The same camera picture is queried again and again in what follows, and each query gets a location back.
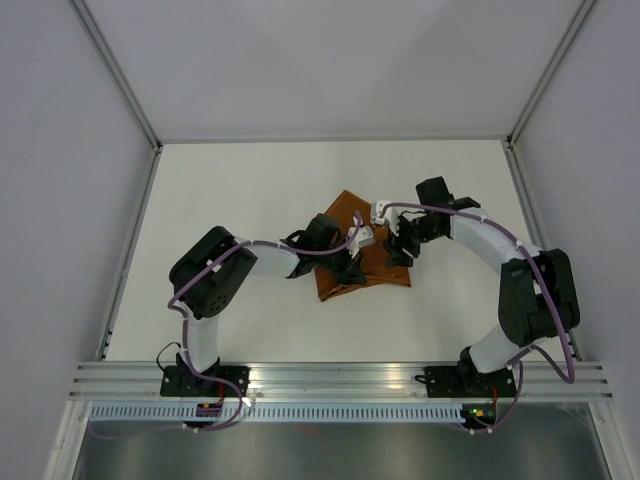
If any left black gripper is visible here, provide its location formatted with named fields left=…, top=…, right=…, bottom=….
left=315, top=239, right=365, bottom=288

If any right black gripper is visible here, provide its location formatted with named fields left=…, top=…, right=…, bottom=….
left=383, top=212, right=443, bottom=268

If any orange-brown cloth napkin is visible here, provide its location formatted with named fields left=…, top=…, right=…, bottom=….
left=314, top=190, right=411, bottom=302

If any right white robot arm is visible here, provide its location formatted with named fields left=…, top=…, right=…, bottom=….
left=370, top=177, right=580, bottom=395

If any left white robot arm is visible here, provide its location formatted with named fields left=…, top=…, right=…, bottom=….
left=167, top=214, right=374, bottom=396

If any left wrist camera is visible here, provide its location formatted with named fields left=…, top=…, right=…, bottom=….
left=347, top=226, right=375, bottom=258

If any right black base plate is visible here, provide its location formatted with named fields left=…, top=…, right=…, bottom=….
left=423, top=366, right=517, bottom=399

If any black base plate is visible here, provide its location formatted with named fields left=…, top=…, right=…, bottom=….
left=423, top=366, right=517, bottom=399
left=160, top=365, right=250, bottom=399

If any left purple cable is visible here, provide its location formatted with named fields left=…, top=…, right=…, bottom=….
left=89, top=210, right=364, bottom=441

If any right aluminium frame post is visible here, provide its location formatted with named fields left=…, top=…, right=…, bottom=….
left=503, top=0, right=599, bottom=150

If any aluminium frame post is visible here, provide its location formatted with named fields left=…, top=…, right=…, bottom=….
left=67, top=0, right=162, bottom=153
left=503, top=0, right=599, bottom=150

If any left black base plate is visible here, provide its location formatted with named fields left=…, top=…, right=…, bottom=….
left=160, top=365, right=250, bottom=399

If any aluminium mounting rail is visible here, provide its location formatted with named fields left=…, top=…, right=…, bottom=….
left=68, top=361, right=613, bottom=403

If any white slotted cable duct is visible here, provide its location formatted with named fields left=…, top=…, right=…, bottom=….
left=89, top=401, right=463, bottom=424

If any left aluminium frame post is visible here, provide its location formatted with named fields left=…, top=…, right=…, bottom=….
left=67, top=0, right=162, bottom=153

